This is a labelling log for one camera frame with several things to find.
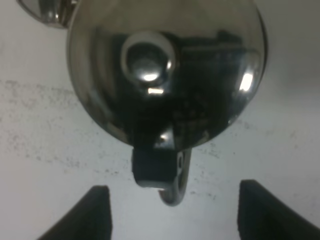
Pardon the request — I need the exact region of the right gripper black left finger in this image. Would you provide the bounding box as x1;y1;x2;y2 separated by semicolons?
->
40;185;111;240

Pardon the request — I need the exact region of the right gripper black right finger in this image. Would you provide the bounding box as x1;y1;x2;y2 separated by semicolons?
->
237;179;320;240

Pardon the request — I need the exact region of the stainless steel teapot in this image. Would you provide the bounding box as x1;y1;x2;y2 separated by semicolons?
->
67;0;267;206

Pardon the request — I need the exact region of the steel saucer near teapot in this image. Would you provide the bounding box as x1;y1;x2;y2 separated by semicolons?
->
16;0;79;29

